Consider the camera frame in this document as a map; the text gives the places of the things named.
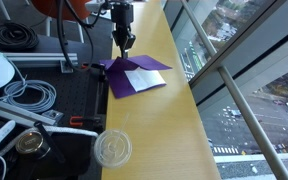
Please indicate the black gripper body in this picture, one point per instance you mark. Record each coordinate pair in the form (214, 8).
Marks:
(122, 15)

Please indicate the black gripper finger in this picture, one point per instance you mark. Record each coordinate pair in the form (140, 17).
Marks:
(130, 40)
(118, 40)

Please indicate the purple cloth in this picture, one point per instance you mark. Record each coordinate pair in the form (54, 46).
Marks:
(117, 83)

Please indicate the white paper sheet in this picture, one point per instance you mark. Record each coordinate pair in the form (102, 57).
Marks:
(144, 80)

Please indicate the orange chair with white legs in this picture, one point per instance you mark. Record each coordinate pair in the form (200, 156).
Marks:
(74, 6)

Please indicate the black perforated breadboard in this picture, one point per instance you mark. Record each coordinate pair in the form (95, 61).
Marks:
(74, 96)

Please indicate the short aluminium extrusion bar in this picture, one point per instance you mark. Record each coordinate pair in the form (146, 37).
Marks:
(34, 60)

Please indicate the clear drinking straw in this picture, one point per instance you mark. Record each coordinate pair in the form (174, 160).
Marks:
(122, 128)

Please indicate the clear plastic cup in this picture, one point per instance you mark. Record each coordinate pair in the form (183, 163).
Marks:
(120, 157)

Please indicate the white metal leg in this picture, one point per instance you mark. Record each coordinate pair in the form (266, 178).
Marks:
(4, 10)

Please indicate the black bag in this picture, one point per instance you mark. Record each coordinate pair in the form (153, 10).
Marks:
(77, 156)

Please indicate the long aluminium extrusion bar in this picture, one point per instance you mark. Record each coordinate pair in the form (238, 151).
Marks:
(17, 111)

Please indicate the grey metal handrail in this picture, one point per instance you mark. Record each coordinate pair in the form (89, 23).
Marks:
(244, 110)

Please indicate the black jar with gold lid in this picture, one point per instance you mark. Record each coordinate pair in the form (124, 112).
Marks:
(29, 143)

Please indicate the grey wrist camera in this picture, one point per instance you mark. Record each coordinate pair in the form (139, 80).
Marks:
(97, 6)

